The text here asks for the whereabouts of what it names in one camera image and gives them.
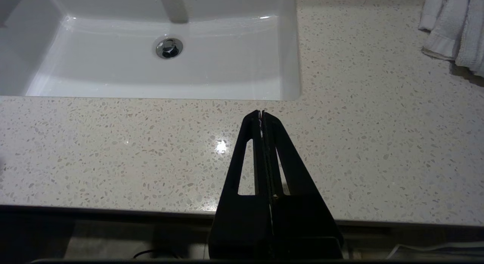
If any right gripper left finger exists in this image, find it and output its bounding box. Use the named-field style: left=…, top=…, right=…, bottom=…
left=209, top=110, right=273, bottom=259

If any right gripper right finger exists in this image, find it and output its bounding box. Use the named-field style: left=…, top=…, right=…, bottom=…
left=264, top=111, right=344, bottom=259

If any white ceramic sink basin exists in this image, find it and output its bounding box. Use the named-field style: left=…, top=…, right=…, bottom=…
left=0, top=0, right=303, bottom=102

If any chrome drain stopper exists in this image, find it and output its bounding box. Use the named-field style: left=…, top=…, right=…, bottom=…
left=156, top=36, right=185, bottom=59

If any white towel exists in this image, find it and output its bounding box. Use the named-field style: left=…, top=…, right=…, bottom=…
left=418, top=0, right=484, bottom=77

